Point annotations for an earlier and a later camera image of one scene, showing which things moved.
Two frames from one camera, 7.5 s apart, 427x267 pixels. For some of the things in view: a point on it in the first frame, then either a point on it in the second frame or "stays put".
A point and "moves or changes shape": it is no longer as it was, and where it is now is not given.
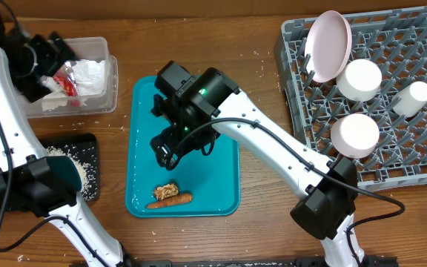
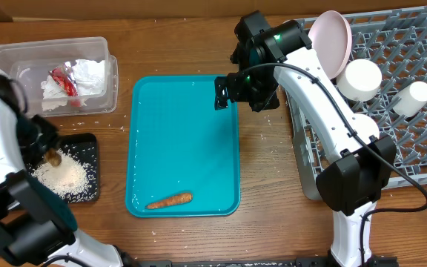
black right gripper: (173, 133) -> (270, 100)
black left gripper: (56, 57) -> (35, 155)
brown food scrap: (165, 191) moves or changes shape
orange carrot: (170, 200) stays put
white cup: (412, 99) stays put
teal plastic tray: (205, 185) stays put
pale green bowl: (360, 80) stays put
